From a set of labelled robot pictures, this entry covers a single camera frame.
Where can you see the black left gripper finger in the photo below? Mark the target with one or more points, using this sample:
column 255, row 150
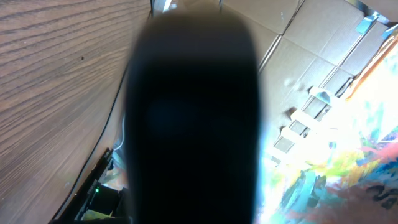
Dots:
column 192, row 120

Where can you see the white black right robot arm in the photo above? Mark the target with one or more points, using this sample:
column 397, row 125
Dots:
column 95, row 203

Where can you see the brown cardboard panels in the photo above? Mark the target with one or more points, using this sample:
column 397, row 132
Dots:
column 299, row 44

